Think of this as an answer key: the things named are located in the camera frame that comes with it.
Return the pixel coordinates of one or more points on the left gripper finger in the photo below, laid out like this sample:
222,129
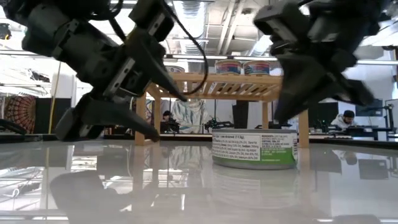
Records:
149,59
102,113

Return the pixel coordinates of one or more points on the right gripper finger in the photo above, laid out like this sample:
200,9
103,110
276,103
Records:
351,91
298,90

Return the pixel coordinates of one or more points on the blue label pink salmon can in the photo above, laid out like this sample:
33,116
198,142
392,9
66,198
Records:
256,67
228,67

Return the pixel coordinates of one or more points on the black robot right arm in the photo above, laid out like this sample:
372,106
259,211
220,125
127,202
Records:
342,12

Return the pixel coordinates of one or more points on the black background robot arm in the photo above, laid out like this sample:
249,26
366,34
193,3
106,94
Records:
217,124
169,126

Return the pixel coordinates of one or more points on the wooden slatted shelf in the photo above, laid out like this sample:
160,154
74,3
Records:
236,78

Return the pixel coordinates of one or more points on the person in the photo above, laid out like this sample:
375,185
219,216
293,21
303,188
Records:
167,115
343,119

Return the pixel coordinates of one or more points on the black room panel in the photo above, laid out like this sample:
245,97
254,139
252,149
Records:
241,113
323,113
46,115

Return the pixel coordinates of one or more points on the black boom stand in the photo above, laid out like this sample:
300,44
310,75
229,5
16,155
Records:
389,116

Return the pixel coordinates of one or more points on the long ceiling light bar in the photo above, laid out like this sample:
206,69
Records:
199,57

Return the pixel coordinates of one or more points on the pale patterned hanging cloth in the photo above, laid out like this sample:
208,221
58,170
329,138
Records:
189,115

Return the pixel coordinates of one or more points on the black ceiling fixture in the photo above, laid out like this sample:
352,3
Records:
3,31

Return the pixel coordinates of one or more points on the dark wall screen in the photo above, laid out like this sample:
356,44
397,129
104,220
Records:
371,110

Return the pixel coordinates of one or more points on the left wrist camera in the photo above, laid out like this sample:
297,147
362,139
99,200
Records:
152,18

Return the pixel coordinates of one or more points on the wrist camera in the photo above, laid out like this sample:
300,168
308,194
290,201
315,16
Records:
152,18
280,21

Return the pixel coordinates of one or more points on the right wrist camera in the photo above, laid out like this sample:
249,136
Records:
280,21

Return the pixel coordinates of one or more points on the corrugated silver ceiling duct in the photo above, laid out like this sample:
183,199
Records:
191,18

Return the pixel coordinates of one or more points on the smooth silver ceiling duct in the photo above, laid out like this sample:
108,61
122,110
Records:
261,45

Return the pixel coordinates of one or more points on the patterned wall tapestry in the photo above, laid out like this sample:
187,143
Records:
20,113

